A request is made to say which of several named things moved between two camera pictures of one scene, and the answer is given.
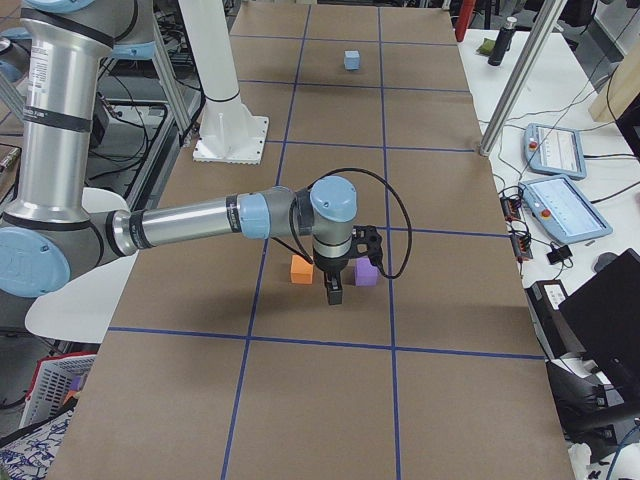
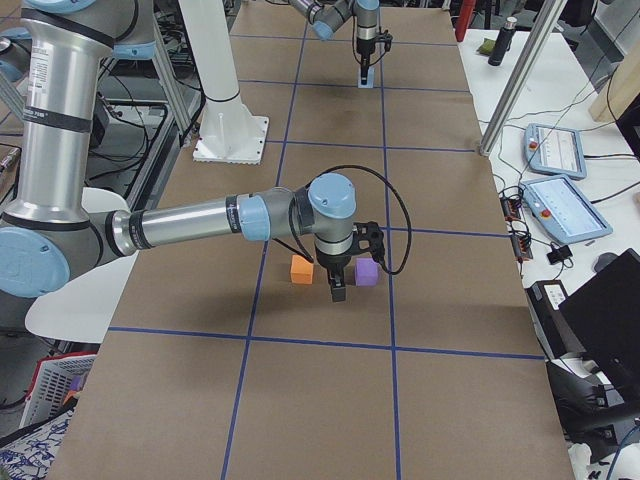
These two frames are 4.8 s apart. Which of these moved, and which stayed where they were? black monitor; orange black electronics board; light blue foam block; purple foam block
Moved: light blue foam block
Stayed: black monitor; orange black electronics board; purple foam block
